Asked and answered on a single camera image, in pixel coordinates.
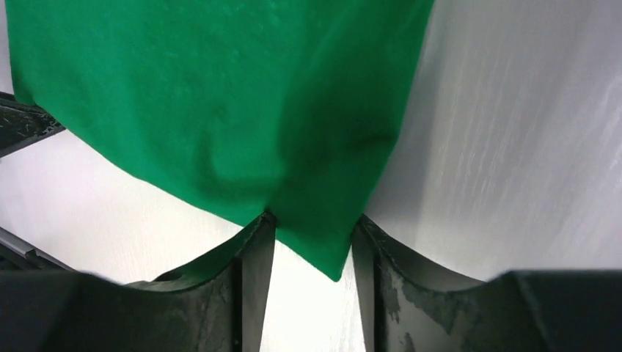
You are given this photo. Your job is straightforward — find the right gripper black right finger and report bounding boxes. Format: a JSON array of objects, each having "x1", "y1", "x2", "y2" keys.
[{"x1": 352, "y1": 217, "x2": 621, "y2": 351}]

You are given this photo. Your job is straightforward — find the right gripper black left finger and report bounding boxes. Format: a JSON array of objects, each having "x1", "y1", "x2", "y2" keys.
[{"x1": 1, "y1": 213, "x2": 276, "y2": 351}]

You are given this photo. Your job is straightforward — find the green t shirt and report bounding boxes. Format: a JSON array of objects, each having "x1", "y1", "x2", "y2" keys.
[{"x1": 5, "y1": 1, "x2": 433, "y2": 281}]

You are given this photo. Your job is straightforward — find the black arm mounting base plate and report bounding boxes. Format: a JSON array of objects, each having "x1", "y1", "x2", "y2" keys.
[{"x1": 1, "y1": 92, "x2": 65, "y2": 158}]

